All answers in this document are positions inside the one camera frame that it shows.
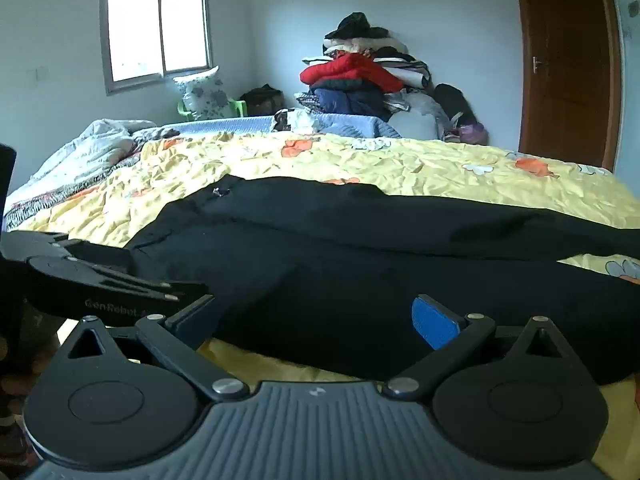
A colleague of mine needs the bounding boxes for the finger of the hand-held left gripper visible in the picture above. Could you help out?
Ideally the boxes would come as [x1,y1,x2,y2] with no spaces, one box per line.
[95,265,209,312]
[47,236,135,276]

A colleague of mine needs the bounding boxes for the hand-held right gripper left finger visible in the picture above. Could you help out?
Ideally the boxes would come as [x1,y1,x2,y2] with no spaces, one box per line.
[67,294,251,404]

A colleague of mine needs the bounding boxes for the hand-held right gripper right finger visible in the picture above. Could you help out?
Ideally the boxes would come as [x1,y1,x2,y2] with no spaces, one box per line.
[383,294,567,402]

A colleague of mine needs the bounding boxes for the black pants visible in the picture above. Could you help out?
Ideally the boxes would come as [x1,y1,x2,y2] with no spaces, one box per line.
[122,174,640,387]

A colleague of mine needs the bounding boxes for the white crumpled quilt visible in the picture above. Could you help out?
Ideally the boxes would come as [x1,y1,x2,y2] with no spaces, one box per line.
[4,119,157,231]

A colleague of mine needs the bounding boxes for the person's patterned clothing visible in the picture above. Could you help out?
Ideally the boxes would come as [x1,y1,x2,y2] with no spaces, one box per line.
[0,310,68,463]

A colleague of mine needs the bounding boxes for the yellow floral bed sheet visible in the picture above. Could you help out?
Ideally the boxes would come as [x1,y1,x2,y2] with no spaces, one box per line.
[5,130,640,461]

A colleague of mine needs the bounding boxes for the floral pillow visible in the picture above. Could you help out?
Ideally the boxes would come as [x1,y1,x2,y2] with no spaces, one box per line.
[172,66,236,121]

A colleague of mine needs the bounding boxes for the green plastic chair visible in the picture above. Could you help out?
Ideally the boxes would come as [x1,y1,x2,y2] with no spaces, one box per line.
[177,97,249,121]

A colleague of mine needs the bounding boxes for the purple bag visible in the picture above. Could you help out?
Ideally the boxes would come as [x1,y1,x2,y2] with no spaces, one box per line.
[457,122,490,145]

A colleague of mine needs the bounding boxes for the dark and white patterned cloth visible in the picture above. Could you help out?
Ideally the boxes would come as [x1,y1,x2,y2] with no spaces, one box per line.
[274,108,322,134]

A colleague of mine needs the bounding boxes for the dark bag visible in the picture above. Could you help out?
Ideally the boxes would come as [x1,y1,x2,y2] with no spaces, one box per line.
[240,84,285,117]

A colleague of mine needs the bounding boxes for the window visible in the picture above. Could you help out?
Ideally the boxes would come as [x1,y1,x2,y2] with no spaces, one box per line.
[99,0,214,96]

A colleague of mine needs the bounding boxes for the pile of clothes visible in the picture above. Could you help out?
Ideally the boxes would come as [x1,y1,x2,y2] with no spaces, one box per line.
[294,11,491,144]

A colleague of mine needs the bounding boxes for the red jacket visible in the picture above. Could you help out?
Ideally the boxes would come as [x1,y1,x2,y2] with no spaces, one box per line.
[300,54,407,94]

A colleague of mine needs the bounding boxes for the brown wooden door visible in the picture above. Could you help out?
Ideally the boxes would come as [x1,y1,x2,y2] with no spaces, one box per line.
[512,0,624,174]

